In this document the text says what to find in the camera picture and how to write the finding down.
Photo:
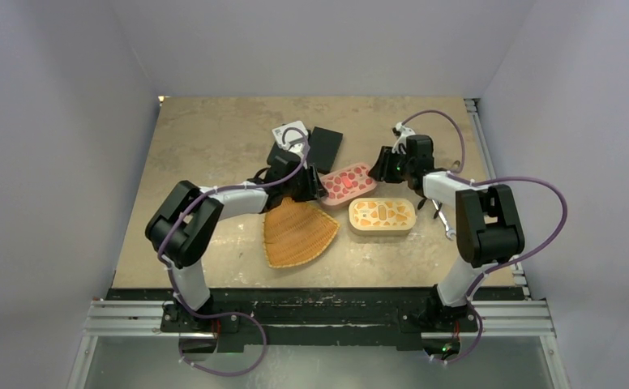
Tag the beige lunch box lid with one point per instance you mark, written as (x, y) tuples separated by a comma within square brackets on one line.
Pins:
[(382, 208)]

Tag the black box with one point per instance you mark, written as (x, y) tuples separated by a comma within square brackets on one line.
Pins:
[(272, 154), (324, 146)]

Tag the pink lunch box lid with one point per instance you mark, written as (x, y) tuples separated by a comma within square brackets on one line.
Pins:
[(354, 177)]

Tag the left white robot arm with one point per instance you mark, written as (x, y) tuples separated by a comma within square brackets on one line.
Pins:
[(183, 226)]

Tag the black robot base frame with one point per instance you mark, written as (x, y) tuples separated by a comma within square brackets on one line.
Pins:
[(406, 318)]

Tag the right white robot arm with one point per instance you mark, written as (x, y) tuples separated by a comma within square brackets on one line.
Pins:
[(451, 290)]

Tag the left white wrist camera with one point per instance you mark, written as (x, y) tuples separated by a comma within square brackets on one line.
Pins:
[(294, 141)]

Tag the pink lunch box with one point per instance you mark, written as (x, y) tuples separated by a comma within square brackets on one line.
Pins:
[(339, 200)]

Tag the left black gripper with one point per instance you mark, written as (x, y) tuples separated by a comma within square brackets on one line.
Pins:
[(314, 190)]

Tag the woven bamboo basket tray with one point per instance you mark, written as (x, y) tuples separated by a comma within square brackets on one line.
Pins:
[(296, 233)]

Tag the right black box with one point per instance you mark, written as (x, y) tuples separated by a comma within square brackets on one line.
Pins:
[(324, 146)]

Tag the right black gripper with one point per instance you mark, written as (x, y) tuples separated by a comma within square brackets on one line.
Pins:
[(382, 168)]

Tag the beige lunch box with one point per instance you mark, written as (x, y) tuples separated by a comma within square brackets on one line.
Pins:
[(381, 228)]

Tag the right aluminium rail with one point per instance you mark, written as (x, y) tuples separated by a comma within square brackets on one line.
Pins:
[(489, 232)]

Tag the white small device box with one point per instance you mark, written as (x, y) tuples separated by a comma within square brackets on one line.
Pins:
[(280, 130)]

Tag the left black box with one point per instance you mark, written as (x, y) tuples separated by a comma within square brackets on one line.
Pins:
[(272, 154)]

